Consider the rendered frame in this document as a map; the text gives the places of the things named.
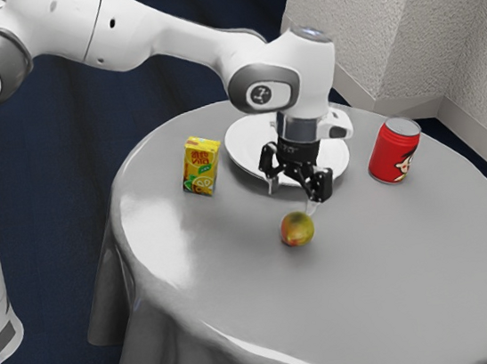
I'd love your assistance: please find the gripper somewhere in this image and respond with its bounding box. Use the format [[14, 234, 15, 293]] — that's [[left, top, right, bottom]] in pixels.
[[254, 129, 339, 222]]

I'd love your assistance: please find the white plate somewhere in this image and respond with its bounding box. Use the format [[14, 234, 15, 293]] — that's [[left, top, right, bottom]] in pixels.
[[221, 102, 354, 196]]

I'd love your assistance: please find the red can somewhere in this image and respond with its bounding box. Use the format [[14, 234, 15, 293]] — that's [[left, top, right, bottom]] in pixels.
[[361, 113, 428, 188]]

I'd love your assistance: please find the yellow juice carton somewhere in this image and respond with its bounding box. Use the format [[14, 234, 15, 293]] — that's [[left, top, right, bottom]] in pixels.
[[175, 132, 229, 200]]

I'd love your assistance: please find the green and red apple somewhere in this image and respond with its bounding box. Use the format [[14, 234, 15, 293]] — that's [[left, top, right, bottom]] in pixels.
[[278, 209, 318, 249]]

